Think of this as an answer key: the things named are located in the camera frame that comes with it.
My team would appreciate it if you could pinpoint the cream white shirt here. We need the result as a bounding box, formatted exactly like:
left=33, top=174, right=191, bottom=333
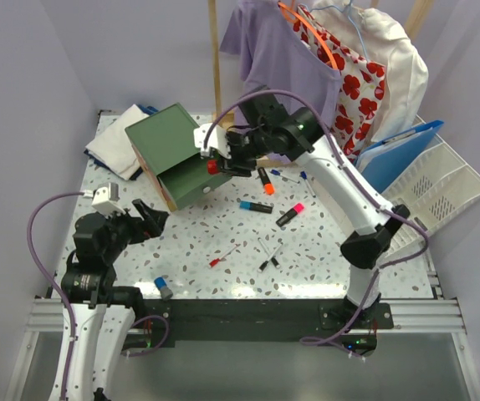
left=310, top=1, right=428, bottom=145

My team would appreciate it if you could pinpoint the orange highlighter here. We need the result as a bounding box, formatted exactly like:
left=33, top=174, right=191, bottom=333
left=257, top=167, right=275, bottom=195

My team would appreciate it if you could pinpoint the black cap marker upper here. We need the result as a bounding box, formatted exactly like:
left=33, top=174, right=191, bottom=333
left=258, top=237, right=281, bottom=268

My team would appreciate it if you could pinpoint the pink highlighter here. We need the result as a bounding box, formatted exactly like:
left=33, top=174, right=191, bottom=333
left=276, top=203, right=304, bottom=227

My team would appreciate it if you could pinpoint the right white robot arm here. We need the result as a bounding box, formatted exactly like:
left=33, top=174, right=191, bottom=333
left=193, top=86, right=410, bottom=328

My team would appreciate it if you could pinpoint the light blue clothes hanger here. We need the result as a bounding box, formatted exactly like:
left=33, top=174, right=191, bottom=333
left=343, top=0, right=370, bottom=62

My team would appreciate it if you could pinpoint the blue grey stamp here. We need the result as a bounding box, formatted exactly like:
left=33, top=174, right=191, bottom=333
left=154, top=277, right=173, bottom=301

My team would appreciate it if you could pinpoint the wooden clothes rack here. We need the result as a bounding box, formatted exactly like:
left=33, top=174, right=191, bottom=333
left=207, top=0, right=436, bottom=168

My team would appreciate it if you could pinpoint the orange clothes hanger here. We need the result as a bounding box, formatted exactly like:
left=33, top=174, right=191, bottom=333
left=277, top=1, right=339, bottom=70

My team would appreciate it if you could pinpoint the purple cable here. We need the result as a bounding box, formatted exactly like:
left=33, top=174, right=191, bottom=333
left=204, top=89, right=431, bottom=360
left=27, top=190, right=170, bottom=400

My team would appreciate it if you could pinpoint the blue document folder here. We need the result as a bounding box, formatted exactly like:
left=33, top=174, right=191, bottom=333
left=354, top=120, right=444, bottom=193

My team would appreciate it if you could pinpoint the black cap marker lower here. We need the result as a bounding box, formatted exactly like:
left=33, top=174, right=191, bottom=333
left=258, top=245, right=281, bottom=272

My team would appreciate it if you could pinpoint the purple t-shirt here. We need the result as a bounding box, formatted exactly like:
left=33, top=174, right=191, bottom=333
left=219, top=0, right=343, bottom=164

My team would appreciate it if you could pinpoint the red black stamp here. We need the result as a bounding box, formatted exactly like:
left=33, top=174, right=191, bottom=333
left=207, top=160, right=220, bottom=175

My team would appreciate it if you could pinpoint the blue highlighter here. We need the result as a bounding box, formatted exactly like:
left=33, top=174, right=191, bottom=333
left=239, top=200, right=273, bottom=214

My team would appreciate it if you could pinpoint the black cap marker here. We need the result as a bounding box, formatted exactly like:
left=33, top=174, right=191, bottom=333
left=258, top=245, right=281, bottom=272
left=258, top=237, right=281, bottom=268

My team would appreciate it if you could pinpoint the red cap marker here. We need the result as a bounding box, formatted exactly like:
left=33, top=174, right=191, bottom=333
left=209, top=244, right=239, bottom=267

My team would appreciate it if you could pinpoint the red floral dress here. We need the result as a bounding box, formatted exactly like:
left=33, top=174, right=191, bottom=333
left=294, top=5, right=386, bottom=161

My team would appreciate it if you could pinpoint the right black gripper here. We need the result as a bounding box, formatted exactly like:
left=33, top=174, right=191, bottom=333
left=216, top=125, right=272, bottom=178

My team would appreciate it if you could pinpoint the blue cap marker right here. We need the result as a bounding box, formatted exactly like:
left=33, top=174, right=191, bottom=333
left=299, top=171, right=316, bottom=198

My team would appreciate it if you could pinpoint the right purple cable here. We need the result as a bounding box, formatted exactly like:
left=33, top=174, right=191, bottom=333
left=204, top=89, right=431, bottom=360

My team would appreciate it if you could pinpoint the white file rack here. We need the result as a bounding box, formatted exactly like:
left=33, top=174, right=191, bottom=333
left=381, top=117, right=480, bottom=236

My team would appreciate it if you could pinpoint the folded white cloth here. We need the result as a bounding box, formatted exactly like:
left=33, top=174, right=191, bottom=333
left=85, top=104, right=149, bottom=181

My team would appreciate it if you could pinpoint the three-drawer desk organizer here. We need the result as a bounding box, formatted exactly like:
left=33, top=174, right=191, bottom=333
left=125, top=103, right=230, bottom=211

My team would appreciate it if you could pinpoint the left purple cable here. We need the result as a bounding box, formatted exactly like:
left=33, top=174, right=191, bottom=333
left=27, top=190, right=170, bottom=400

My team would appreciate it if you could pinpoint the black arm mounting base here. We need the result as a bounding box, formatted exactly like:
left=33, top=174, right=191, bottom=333
left=114, top=298, right=396, bottom=350

